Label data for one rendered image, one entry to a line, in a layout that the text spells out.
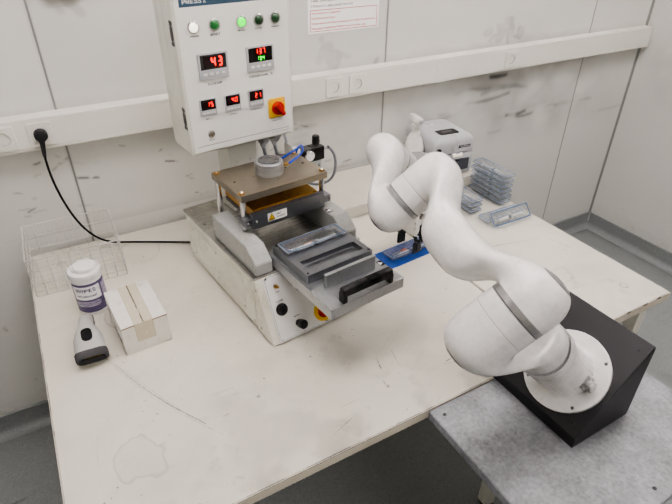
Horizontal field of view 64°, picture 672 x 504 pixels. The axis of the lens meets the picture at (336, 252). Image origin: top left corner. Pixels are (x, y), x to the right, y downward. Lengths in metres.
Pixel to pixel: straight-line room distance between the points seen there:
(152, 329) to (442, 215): 0.81
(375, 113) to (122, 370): 1.42
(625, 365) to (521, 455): 0.29
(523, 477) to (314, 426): 0.45
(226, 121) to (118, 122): 0.43
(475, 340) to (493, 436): 0.39
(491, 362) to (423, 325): 0.57
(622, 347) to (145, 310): 1.15
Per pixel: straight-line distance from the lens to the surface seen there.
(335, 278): 1.28
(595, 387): 1.30
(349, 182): 2.17
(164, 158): 1.98
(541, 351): 1.09
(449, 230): 1.08
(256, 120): 1.60
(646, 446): 1.42
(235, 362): 1.43
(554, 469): 1.29
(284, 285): 1.43
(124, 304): 1.54
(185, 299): 1.66
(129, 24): 1.86
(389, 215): 1.21
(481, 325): 0.96
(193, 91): 1.50
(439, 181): 1.16
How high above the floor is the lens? 1.74
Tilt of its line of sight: 33 degrees down
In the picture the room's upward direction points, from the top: straight up
